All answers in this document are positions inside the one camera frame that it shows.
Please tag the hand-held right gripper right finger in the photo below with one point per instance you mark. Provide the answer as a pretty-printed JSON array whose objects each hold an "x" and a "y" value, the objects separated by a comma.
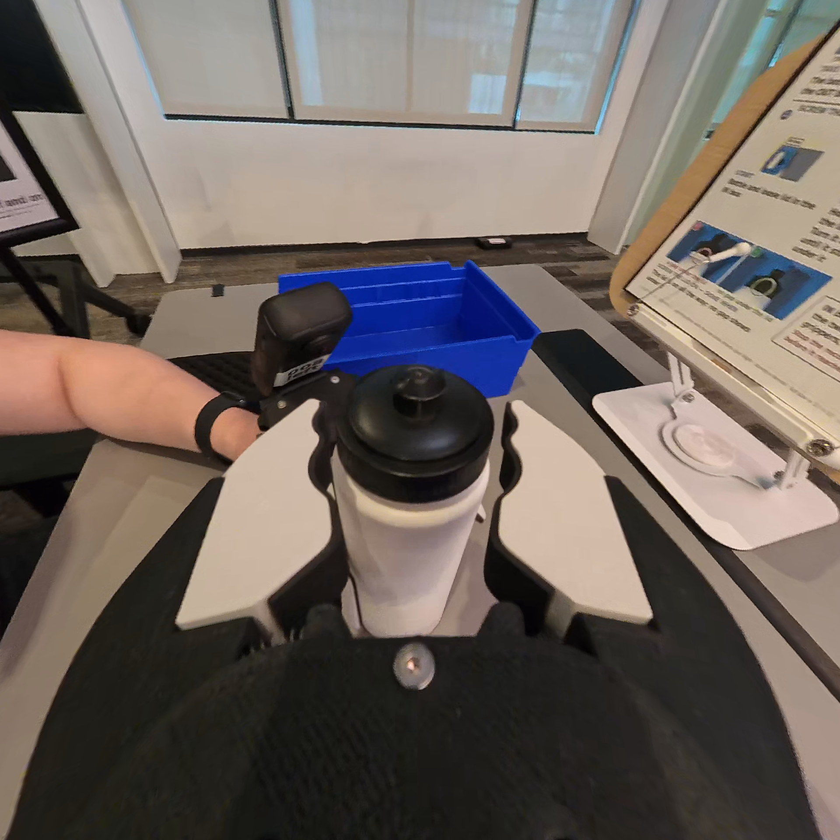
[{"x": 571, "y": 531}]

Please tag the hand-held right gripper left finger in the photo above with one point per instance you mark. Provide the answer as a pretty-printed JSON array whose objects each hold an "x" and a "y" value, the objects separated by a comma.
[{"x": 256, "y": 531}]

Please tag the white plastic bottle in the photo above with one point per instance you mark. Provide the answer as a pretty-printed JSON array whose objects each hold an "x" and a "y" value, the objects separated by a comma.
[{"x": 407, "y": 558}]

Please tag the black bottle lid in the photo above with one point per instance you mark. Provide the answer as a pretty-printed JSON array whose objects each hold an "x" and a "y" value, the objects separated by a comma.
[{"x": 420, "y": 446}]

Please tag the blue plastic bin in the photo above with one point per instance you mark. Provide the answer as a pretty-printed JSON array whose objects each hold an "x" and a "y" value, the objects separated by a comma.
[{"x": 426, "y": 328}]

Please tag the person's left forearm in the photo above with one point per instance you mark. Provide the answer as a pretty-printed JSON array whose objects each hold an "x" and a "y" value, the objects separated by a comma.
[{"x": 98, "y": 387}]

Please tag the person's left hand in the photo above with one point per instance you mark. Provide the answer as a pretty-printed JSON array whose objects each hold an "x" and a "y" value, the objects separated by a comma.
[{"x": 241, "y": 433}]

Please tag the black wrist band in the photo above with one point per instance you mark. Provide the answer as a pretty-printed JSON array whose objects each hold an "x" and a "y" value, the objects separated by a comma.
[{"x": 205, "y": 426}]

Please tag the black rectangular table pad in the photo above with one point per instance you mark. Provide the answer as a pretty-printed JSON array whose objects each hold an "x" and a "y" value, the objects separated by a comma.
[{"x": 584, "y": 361}]

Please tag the black framed sign stand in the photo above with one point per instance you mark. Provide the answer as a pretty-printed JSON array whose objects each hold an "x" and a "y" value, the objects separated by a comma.
[{"x": 16, "y": 197}]

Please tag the instruction board on white stand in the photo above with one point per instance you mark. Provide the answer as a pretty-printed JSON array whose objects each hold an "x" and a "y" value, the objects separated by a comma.
[{"x": 663, "y": 216}]

